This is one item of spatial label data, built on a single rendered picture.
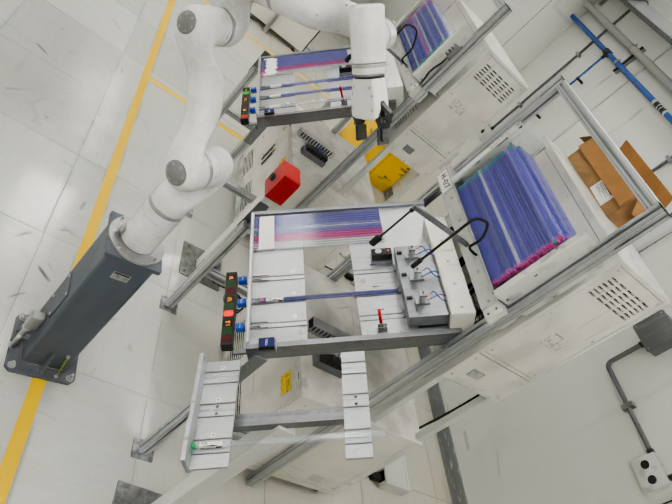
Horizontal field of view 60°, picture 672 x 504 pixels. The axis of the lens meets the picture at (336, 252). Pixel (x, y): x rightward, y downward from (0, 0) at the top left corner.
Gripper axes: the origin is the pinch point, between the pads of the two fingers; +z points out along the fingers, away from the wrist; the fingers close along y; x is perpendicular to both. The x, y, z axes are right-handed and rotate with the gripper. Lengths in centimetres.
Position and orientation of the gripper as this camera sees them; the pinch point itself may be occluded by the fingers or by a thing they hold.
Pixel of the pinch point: (371, 138)
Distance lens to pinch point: 150.4
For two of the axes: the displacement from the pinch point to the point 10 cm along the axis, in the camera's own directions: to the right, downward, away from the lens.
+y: 5.4, 2.8, -7.9
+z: 0.6, 9.2, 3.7
